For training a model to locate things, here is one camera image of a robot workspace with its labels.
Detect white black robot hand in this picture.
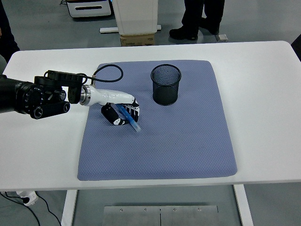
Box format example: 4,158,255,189
88,87,141,127

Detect white cabinet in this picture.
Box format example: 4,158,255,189
112,0,158,36

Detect person's legs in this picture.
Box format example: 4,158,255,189
169,0,225,40

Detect blue marker pen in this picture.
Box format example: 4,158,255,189
115,105,142,132

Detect blue-grey padded mat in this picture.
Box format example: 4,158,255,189
77,59,238,181

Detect white cabinet base bar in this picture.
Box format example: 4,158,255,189
100,24,162,33

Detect black object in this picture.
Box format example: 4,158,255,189
291,34,301,63

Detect black mesh pen holder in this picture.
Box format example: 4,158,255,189
150,63,182,106

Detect white power strip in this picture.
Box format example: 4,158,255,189
16,190,39,207

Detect person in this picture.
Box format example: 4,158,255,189
0,2,21,62

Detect white appliance with black slot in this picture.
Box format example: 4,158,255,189
65,0,111,18

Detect white table leg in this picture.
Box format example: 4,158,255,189
233,184,254,226
60,189,78,226

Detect cardboard box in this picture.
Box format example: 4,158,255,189
120,32,156,47

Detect black floor cable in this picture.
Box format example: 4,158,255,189
0,192,62,226

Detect grey metal plate with screws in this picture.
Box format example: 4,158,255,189
103,205,219,226

